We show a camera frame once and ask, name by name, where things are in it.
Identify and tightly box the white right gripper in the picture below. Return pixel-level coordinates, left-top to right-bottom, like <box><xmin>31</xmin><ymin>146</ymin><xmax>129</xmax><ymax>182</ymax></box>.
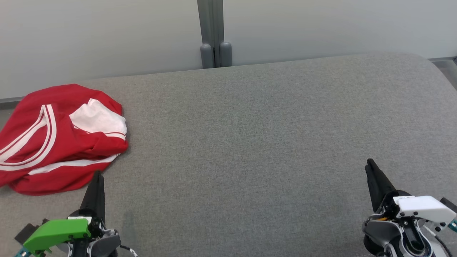
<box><xmin>365</xmin><ymin>159</ymin><xmax>457</xmax><ymax>225</ymax></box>

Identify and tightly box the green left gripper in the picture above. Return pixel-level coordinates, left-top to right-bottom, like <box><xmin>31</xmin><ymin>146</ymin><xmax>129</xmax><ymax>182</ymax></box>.
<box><xmin>22</xmin><ymin>171</ymin><xmax>107</xmax><ymax>256</ymax></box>

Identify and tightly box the grey double partition post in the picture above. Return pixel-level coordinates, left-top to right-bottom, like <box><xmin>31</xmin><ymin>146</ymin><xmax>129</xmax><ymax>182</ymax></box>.
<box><xmin>197</xmin><ymin>0</ymin><xmax>232</xmax><ymax>69</ymax></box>

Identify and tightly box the red white-sleeved t-shirt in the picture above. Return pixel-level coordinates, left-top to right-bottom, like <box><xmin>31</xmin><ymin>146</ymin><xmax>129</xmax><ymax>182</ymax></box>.
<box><xmin>0</xmin><ymin>84</ymin><xmax>129</xmax><ymax>172</ymax></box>

